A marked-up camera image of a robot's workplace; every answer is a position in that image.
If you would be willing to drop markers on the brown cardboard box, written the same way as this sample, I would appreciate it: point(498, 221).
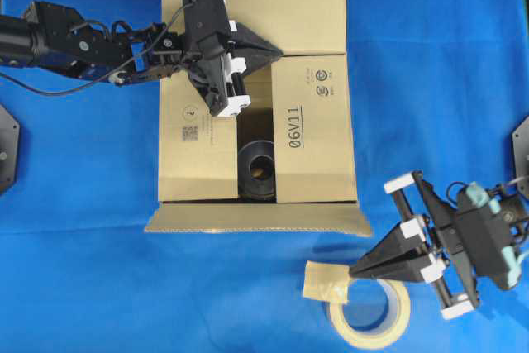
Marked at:
point(301, 103)

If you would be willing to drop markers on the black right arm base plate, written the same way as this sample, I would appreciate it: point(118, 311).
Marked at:
point(520, 156)

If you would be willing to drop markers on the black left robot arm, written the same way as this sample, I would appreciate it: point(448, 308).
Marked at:
point(58, 39)

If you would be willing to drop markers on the blue table cloth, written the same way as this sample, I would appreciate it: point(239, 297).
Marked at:
point(435, 85)

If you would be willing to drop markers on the beige packing tape roll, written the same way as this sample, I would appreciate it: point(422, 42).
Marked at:
point(369, 315)

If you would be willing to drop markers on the black cylinder inside box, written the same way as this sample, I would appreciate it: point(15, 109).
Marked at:
point(256, 171)

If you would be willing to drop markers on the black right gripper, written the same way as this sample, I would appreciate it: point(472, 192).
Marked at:
point(477, 234)

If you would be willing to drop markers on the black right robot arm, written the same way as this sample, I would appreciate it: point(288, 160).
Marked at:
point(450, 242)

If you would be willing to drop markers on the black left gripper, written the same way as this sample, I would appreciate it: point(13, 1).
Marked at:
point(211, 68)

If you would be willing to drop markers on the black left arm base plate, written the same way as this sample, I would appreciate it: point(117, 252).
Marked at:
point(9, 139)

